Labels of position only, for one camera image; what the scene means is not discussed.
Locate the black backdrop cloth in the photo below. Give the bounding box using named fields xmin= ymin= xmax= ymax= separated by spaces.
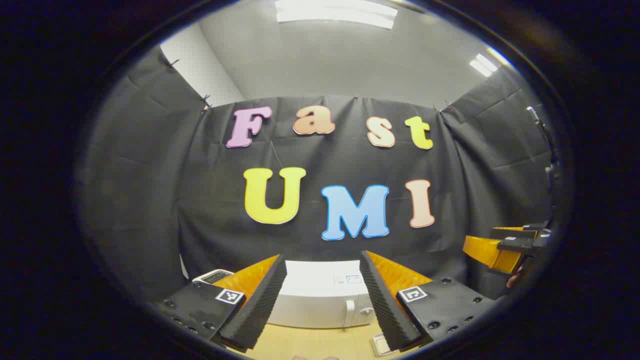
xmin=80 ymin=45 xmax=556 ymax=301

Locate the small ceiling light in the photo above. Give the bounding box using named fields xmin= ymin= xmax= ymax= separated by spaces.
xmin=469 ymin=47 xmax=512 ymax=77

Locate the white rack holder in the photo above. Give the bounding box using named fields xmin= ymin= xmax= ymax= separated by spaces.
xmin=371 ymin=334 xmax=398 ymax=357

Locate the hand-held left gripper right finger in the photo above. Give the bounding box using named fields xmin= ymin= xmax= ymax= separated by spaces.
xmin=359 ymin=250 xmax=497 ymax=353

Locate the long ceiling light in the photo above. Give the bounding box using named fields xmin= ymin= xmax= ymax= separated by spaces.
xmin=275 ymin=0 xmax=399 ymax=30

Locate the dark metal stand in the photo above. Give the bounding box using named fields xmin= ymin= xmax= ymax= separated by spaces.
xmin=526 ymin=106 xmax=557 ymax=187

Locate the white toaster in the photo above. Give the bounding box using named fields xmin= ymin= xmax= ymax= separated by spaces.
xmin=192 ymin=269 xmax=235 ymax=286

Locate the white microwave oven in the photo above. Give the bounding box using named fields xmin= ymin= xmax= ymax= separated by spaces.
xmin=267 ymin=259 xmax=383 ymax=330

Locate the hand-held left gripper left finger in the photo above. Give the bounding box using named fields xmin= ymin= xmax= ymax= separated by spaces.
xmin=155 ymin=253 xmax=288 ymax=352

